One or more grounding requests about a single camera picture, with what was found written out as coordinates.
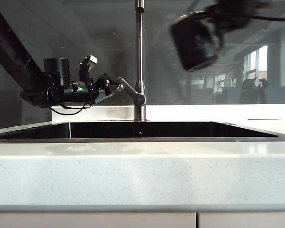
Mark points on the dark undermount sink basin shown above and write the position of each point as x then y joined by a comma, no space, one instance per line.
156,130

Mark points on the black steel-lined mug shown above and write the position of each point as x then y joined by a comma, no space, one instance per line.
194,42

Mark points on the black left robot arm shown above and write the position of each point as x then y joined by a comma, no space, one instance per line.
12,59

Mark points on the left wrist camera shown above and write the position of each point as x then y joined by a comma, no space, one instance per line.
86,67

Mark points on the narrow grey cabinet door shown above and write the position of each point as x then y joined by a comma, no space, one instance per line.
247,221

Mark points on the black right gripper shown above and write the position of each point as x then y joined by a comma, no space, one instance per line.
230,12

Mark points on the wide grey cabinet door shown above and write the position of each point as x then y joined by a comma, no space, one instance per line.
92,221

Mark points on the brushed steel gooseneck faucet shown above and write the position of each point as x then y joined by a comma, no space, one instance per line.
140,47

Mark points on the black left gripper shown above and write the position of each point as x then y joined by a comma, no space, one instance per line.
102,88

